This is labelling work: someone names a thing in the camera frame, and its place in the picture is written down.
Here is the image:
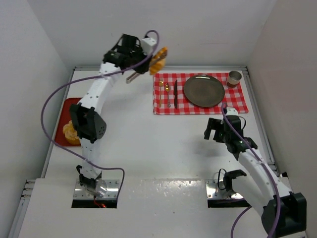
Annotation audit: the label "metal tongs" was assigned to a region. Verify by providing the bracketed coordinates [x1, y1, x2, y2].
[126, 56, 154, 84]

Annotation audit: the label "orange croissant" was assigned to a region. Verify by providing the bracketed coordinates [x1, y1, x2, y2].
[149, 47, 168, 75]

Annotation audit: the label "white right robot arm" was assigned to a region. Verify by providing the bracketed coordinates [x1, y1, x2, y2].
[204, 115, 307, 238]

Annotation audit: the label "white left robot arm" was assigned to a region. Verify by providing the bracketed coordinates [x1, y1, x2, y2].
[69, 34, 158, 196]

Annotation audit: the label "dark round plate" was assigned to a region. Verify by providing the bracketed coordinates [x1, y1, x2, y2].
[184, 75, 225, 108]

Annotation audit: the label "black knife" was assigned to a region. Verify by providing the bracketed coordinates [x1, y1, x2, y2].
[173, 80, 178, 109]

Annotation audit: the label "red checkered cloth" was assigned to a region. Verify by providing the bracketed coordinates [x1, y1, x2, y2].
[153, 72, 249, 115]

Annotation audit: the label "gold spoon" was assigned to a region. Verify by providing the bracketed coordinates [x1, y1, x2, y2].
[165, 83, 171, 108]

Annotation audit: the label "metal cup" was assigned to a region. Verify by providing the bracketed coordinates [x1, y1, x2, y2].
[226, 71, 242, 88]

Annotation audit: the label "red tray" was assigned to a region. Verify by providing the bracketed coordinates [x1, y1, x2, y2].
[54, 98, 81, 147]

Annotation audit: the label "sugared round pastry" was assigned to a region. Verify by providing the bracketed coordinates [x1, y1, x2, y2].
[62, 120, 81, 146]

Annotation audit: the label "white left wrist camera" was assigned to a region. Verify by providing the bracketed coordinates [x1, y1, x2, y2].
[140, 37, 157, 55]

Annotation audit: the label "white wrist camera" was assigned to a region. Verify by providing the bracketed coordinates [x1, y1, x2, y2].
[140, 37, 157, 55]
[225, 107, 238, 116]

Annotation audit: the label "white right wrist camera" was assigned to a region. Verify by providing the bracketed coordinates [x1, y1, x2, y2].
[225, 107, 238, 116]

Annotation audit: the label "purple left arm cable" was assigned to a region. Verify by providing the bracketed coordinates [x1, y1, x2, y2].
[41, 30, 160, 199]

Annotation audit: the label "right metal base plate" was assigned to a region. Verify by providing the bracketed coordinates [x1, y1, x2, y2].
[205, 179, 244, 200]

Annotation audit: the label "metal base plate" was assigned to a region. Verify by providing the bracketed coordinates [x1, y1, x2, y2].
[205, 179, 244, 200]
[73, 179, 120, 200]

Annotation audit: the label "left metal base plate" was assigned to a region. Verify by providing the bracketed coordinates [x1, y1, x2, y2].
[73, 179, 120, 200]

